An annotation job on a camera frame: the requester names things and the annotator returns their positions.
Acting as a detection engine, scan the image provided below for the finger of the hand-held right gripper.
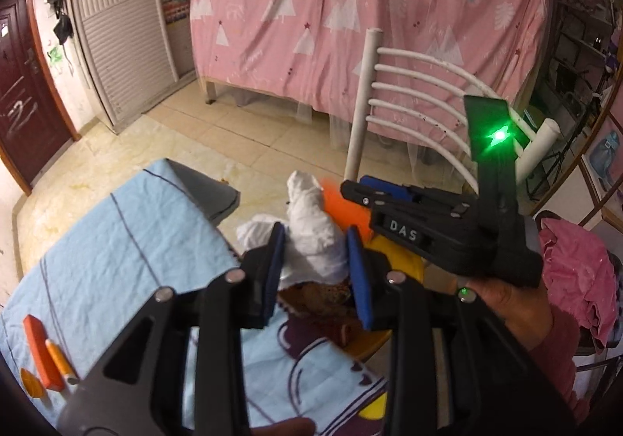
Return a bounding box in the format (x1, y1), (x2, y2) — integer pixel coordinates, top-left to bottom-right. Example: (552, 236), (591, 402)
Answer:
(340, 180), (390, 213)
(359, 174), (420, 200)

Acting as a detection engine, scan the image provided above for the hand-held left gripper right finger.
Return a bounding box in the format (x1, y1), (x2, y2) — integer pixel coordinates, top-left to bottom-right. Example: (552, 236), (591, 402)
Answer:
(345, 226), (592, 436)

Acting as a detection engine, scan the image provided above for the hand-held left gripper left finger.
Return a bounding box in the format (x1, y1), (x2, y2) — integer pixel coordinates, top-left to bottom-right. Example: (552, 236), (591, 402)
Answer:
(56, 222), (288, 436)

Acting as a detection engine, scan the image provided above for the white cloth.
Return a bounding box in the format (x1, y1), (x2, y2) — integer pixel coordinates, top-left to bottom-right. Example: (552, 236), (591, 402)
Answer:
(236, 169), (351, 286)

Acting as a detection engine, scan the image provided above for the person's right forearm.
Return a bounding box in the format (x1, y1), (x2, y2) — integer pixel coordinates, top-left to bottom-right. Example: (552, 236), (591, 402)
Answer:
(526, 304), (592, 412)

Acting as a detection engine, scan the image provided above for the person's right hand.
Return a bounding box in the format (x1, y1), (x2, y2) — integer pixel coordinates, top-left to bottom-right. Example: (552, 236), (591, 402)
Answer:
(465, 271), (556, 354)

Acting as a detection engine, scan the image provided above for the brown patterned cloth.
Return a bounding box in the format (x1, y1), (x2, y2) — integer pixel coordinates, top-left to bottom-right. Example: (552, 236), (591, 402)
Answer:
(280, 280), (354, 320)

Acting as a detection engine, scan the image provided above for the pink crumpled cloth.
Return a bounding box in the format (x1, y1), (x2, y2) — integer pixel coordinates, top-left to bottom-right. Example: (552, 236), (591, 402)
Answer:
(535, 217), (619, 349)

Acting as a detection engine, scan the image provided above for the wooden framed board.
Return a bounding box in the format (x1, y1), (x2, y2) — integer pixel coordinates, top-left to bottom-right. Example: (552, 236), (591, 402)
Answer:
(577, 76), (623, 232)

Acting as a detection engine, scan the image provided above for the light blue printed blanket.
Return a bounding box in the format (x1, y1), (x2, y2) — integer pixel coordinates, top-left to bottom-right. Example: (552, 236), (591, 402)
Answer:
(0, 158), (390, 436)

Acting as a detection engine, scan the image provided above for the pink tree-print curtain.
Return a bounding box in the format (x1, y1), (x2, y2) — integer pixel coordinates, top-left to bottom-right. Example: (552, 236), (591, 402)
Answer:
(189, 0), (556, 135)

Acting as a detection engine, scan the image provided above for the cluttered metal rack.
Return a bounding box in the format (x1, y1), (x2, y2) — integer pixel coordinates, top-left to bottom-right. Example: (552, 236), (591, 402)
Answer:
(530, 0), (623, 203)

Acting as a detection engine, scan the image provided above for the orange marker pen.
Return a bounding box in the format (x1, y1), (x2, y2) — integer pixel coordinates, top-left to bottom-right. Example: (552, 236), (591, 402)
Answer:
(45, 339), (79, 385)

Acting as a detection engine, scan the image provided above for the small orange piece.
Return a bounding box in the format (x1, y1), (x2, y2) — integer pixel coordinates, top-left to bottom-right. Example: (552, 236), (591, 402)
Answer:
(19, 368), (49, 399)

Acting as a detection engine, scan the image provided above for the white slatted wardrobe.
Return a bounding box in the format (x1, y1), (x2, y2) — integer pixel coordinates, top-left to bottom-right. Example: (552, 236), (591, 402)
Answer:
(65, 0), (200, 128)

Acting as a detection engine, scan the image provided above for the dark red door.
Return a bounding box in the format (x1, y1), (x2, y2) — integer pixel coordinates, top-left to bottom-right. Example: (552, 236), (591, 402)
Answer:
(0, 0), (81, 188)

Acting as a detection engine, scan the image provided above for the small black hanging bag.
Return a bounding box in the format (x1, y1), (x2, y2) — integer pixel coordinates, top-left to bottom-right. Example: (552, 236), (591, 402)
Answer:
(53, 12), (75, 45)

